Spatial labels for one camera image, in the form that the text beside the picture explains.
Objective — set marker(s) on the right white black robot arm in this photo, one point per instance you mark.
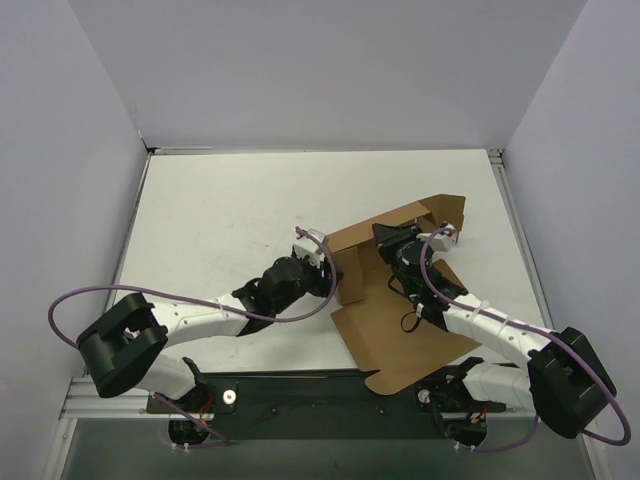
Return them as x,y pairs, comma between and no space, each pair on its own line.
557,375

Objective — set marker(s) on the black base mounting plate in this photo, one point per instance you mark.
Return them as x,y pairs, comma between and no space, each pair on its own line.
320,405

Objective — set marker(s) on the right aluminium side rail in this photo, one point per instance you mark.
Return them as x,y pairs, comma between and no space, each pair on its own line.
495,157

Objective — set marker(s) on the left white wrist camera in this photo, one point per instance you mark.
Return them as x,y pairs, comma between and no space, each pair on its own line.
308,246

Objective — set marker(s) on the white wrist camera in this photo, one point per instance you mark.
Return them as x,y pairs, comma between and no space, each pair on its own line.
308,246
446,239

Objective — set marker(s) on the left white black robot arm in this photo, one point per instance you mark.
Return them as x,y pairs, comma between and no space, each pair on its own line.
123,348

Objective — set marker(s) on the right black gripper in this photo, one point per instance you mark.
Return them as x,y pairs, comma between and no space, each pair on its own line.
392,238

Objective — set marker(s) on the brown cardboard box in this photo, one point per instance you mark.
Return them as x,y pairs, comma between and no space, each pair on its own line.
369,319

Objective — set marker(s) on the left aluminium side rail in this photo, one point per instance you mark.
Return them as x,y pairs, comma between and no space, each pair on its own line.
113,296

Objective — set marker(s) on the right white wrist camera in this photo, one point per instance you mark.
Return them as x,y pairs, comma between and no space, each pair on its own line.
446,239

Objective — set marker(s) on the aluminium side rail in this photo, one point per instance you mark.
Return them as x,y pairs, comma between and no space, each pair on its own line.
495,157
113,296

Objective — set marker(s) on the aluminium front frame rail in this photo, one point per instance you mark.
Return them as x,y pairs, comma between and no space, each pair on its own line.
83,402

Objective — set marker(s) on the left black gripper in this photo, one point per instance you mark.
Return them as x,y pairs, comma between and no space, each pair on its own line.
326,276

